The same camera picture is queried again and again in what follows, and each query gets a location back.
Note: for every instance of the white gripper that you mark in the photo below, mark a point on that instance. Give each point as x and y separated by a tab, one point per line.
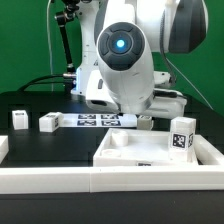
165	104

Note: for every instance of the white square table top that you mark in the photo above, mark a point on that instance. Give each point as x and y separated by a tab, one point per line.
128	147

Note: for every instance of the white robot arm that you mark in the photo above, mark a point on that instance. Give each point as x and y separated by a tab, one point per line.
118	39

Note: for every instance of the white sheet with markers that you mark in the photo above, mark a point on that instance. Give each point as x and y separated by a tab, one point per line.
99	120

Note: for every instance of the white fence wall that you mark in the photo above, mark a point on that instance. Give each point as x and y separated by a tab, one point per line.
4	148
206	153
110	179

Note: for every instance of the white right fence wall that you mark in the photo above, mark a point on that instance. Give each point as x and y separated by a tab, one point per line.
206	153

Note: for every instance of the white left fence wall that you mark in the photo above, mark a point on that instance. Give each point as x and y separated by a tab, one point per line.
4	148

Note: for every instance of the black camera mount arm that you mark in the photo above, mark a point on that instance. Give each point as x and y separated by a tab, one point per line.
62	18

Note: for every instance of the white front fence wall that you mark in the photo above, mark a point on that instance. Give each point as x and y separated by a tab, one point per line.
110	179

